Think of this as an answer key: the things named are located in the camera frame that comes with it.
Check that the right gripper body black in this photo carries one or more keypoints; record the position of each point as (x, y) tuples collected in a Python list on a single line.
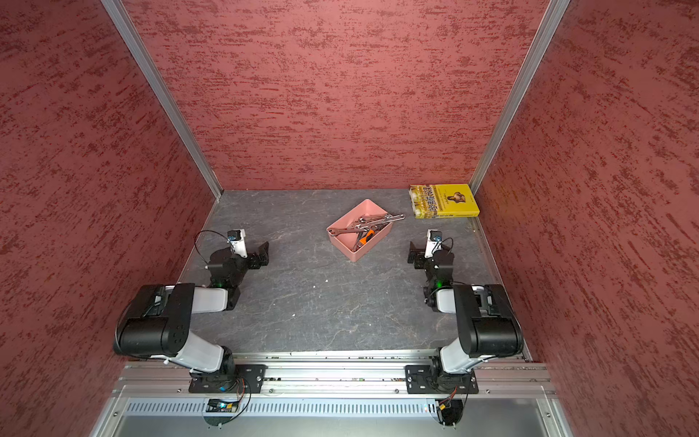
[(420, 261)]

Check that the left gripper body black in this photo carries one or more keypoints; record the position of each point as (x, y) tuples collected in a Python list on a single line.
[(253, 261)]

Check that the pink plastic storage box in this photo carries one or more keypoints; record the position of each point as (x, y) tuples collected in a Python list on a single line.
[(349, 244)]

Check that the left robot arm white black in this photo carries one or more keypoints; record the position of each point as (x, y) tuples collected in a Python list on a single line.
[(157, 322)]

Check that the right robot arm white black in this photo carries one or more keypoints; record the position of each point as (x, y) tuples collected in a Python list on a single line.
[(487, 327)]

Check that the yellow cardboard box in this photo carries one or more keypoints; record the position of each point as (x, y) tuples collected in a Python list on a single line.
[(443, 201)]

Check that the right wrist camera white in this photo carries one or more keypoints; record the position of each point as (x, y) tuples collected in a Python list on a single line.
[(433, 242)]

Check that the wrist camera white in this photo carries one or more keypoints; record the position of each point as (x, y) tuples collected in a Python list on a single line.
[(236, 239), (433, 242)]

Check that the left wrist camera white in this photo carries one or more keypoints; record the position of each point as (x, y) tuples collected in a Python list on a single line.
[(236, 239)]

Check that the orange handled adjustable wrench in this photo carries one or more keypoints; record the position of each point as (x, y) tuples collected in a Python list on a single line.
[(363, 238)]

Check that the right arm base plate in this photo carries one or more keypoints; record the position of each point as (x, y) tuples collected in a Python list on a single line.
[(429, 379)]

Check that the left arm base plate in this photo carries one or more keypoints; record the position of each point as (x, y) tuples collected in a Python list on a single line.
[(244, 377)]

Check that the aluminium front rail frame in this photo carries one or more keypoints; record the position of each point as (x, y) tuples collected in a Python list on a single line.
[(345, 384)]

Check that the right controller board with wires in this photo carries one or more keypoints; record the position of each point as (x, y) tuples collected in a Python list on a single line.
[(450, 409)]

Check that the controller board with wires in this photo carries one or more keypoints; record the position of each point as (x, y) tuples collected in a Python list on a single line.
[(450, 409), (219, 412)]

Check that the left controller board with wires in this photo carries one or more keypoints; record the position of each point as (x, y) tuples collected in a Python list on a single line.
[(219, 412)]

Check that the right aluminium corner post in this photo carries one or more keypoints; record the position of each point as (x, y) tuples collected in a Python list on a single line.
[(553, 15)]

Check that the aluminium corner post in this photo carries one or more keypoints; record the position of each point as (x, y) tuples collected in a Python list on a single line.
[(119, 16), (553, 15)]

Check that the left aluminium corner post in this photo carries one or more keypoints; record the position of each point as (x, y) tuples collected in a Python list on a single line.
[(119, 16)]

